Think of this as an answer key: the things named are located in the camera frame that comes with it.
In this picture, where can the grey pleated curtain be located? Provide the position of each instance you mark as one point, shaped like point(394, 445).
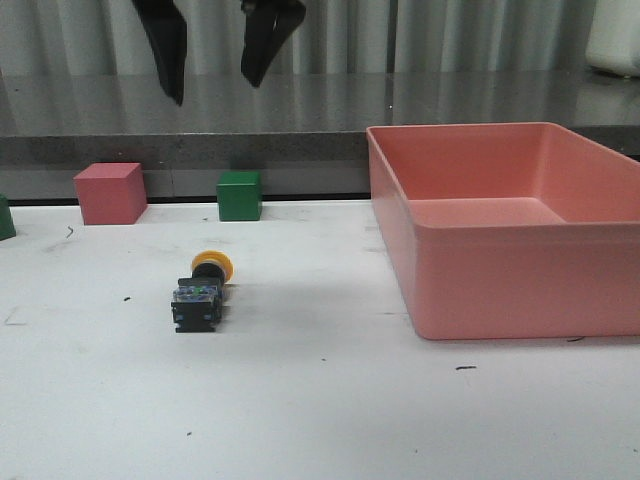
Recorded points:
point(107, 38)

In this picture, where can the pink cube at back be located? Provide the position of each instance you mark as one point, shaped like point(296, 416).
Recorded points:
point(111, 193)

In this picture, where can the white object on counter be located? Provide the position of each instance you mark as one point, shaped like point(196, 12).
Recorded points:
point(613, 43)

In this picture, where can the green cube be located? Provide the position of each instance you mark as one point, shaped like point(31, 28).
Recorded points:
point(7, 228)
point(239, 196)

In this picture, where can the pink plastic bin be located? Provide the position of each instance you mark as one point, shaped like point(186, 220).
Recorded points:
point(508, 230)

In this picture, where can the yellow push button switch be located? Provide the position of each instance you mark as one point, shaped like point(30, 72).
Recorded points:
point(197, 301)

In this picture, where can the grey stone counter ledge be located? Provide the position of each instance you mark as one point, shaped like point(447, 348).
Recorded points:
point(305, 134)

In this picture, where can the green cube right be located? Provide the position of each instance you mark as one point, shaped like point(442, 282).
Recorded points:
point(239, 196)

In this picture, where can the green cube left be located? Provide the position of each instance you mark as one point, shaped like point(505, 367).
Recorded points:
point(7, 228)

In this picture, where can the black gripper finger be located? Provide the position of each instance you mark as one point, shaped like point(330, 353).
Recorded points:
point(166, 31)
point(268, 25)

